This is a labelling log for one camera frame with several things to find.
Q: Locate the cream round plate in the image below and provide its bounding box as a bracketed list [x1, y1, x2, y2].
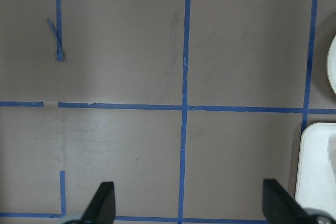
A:
[327, 36, 336, 93]

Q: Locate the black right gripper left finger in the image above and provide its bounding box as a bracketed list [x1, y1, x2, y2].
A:
[81, 182, 116, 221]

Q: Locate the cream rectangular tray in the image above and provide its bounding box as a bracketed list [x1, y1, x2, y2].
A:
[295, 122, 335, 218]

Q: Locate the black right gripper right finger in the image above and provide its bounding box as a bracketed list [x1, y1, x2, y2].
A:
[262, 179, 318, 224]

